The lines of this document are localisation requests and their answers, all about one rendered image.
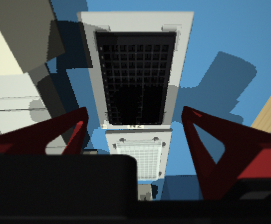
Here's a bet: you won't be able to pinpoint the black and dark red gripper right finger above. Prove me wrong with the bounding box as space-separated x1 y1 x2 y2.
181 106 271 200

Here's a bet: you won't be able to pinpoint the black multi-well plate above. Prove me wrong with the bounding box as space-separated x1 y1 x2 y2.
95 32 176 125

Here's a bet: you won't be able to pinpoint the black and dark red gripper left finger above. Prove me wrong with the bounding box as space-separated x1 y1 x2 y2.
0 107 89 154

